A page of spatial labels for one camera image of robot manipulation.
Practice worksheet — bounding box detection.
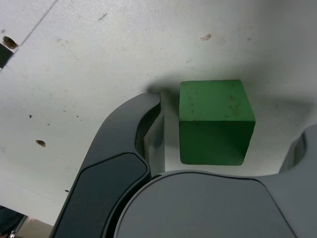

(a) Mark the green cube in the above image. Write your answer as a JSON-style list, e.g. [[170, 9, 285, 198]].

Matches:
[[178, 79, 256, 166]]

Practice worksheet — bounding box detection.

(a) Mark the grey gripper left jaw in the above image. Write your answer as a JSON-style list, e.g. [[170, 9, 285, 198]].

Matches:
[[49, 92, 165, 238]]

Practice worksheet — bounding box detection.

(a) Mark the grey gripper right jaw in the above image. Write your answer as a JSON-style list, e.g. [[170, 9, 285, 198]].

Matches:
[[113, 122, 317, 238]]

